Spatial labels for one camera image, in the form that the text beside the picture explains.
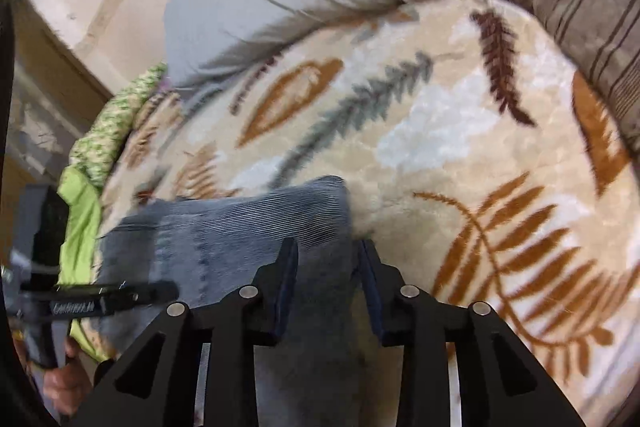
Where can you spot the bright green cloth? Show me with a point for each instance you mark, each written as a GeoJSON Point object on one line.
{"type": "Point", "coordinates": [80, 227]}

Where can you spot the leaf print blanket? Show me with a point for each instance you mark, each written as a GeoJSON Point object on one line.
{"type": "Point", "coordinates": [450, 117]}

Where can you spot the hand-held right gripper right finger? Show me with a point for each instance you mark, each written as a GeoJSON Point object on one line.
{"type": "Point", "coordinates": [374, 302]}

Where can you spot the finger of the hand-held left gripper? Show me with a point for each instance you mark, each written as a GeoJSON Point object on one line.
{"type": "Point", "coordinates": [115, 294]}

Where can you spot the green patterned quilt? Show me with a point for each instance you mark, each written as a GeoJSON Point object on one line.
{"type": "Point", "coordinates": [110, 127]}

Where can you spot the blue denim pants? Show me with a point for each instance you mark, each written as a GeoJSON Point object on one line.
{"type": "Point", "coordinates": [225, 227]}

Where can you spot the brown wooden door frame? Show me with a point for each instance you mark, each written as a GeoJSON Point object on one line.
{"type": "Point", "coordinates": [35, 57]}

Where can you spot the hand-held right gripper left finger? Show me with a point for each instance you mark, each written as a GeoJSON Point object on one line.
{"type": "Point", "coordinates": [284, 302]}

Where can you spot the person's left hand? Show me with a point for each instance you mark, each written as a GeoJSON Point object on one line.
{"type": "Point", "coordinates": [65, 387]}

